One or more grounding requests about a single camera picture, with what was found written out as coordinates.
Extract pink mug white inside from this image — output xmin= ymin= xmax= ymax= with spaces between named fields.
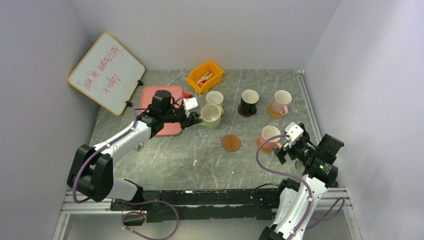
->
xmin=271 ymin=90 xmax=292 ymax=116

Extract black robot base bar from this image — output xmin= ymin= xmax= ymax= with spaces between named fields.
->
xmin=110 ymin=185 xmax=288 ymax=223

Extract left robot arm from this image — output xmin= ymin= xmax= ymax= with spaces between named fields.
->
xmin=66 ymin=90 xmax=202 ymax=210

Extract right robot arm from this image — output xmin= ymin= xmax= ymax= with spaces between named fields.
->
xmin=256 ymin=122 xmax=344 ymax=240

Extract orange patterned coaster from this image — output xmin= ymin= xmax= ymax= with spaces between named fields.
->
xmin=267 ymin=105 xmax=285 ymax=119
xmin=256 ymin=137 xmax=273 ymax=153

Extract light wooden round coaster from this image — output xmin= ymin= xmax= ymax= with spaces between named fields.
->
xmin=221 ymin=134 xmax=241 ymax=152

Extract dark brown wooden coaster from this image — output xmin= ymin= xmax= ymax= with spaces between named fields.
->
xmin=237 ymin=105 xmax=254 ymax=118

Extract pink plastic tray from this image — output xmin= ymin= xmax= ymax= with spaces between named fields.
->
xmin=139 ymin=85 xmax=183 ymax=136

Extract yellow plastic bin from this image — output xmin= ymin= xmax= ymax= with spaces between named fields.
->
xmin=186 ymin=60 xmax=225 ymax=94

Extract red white marker pens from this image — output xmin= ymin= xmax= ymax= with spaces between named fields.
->
xmin=196 ymin=71 xmax=214 ymax=87

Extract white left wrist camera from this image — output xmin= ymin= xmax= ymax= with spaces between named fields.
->
xmin=182 ymin=92 xmax=199 ymax=116

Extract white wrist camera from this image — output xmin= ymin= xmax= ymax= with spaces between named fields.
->
xmin=182 ymin=92 xmax=199 ymax=116
xmin=283 ymin=122 xmax=304 ymax=149

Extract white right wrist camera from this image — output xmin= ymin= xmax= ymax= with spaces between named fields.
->
xmin=283 ymin=122 xmax=304 ymax=149

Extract whiteboard with yellow frame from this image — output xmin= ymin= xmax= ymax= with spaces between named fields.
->
xmin=67 ymin=32 xmax=146 ymax=116

